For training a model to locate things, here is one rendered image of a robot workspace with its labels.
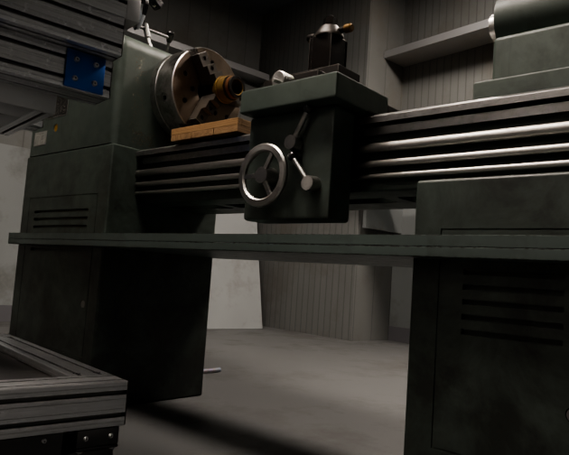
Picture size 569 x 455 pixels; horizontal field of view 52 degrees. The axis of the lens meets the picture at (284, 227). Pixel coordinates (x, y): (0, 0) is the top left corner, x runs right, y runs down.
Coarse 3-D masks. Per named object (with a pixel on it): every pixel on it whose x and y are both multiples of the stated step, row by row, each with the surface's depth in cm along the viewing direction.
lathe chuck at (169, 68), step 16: (176, 64) 193; (192, 64) 198; (224, 64) 210; (160, 80) 196; (176, 80) 193; (192, 80) 198; (160, 96) 196; (176, 96) 193; (192, 96) 198; (160, 112) 199; (176, 112) 194; (224, 112) 209
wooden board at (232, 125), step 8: (224, 120) 170; (232, 120) 167; (240, 120) 167; (176, 128) 184; (184, 128) 181; (192, 128) 179; (200, 128) 176; (208, 128) 174; (216, 128) 172; (224, 128) 169; (232, 128) 167; (240, 128) 167; (248, 128) 169; (176, 136) 183; (184, 136) 181; (192, 136) 178; (200, 136) 176; (208, 136) 175; (216, 136) 174; (224, 136) 174
